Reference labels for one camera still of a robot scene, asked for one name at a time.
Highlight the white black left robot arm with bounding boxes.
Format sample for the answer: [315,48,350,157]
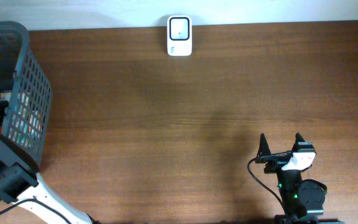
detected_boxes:
[0,133,97,224]

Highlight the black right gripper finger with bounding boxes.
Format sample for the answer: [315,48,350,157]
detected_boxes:
[257,133,271,157]
[292,133,305,151]

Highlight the white barcode scanner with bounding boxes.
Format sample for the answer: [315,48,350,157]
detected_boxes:
[167,15,193,57]

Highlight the grey plastic basket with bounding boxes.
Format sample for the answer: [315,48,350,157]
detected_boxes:
[0,21,53,166]

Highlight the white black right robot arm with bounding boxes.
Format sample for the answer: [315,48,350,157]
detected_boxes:
[247,133,340,224]

